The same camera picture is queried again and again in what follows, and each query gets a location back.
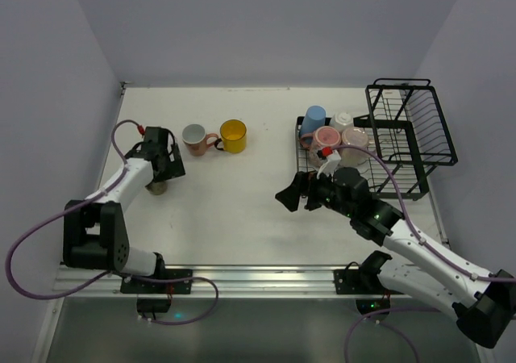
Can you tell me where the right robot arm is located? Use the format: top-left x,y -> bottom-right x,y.
275,168 -> 515,348

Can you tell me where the black two-tier dish rack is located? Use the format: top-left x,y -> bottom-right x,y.
296,77 -> 460,199

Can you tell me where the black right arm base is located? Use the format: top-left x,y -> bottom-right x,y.
332,251 -> 392,315

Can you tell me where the salmon polka dot mug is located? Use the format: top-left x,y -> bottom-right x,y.
181,123 -> 219,156

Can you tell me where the light blue plastic cup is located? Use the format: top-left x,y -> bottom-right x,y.
299,105 -> 326,136

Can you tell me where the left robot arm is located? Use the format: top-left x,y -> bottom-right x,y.
63,127 -> 185,278

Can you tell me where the white ceramic cup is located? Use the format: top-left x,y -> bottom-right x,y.
329,111 -> 354,133

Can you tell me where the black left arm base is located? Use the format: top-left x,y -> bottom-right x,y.
120,269 -> 193,319

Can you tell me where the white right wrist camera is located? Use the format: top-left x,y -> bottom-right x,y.
317,147 -> 341,178

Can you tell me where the small speckled glass cup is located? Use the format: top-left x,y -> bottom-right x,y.
146,181 -> 168,196

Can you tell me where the aluminium mounting rail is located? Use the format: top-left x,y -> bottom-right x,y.
51,265 -> 382,299

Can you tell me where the yellow ceramic mug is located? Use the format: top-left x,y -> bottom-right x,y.
214,119 -> 247,154

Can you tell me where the pink smiley face mug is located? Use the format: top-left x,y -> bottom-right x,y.
299,126 -> 341,168

